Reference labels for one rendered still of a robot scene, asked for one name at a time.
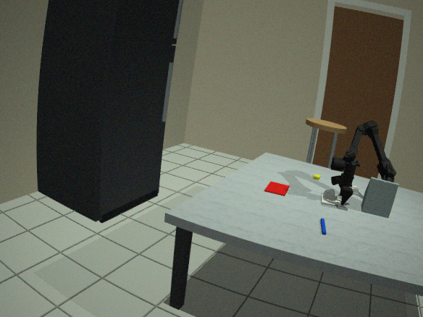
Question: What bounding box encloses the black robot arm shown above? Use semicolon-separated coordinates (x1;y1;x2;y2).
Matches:
331;120;397;185

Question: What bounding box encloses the red flat rectangular plate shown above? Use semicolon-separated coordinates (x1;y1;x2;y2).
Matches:
264;182;290;196

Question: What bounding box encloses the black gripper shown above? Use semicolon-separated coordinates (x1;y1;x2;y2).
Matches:
339;172;354;206

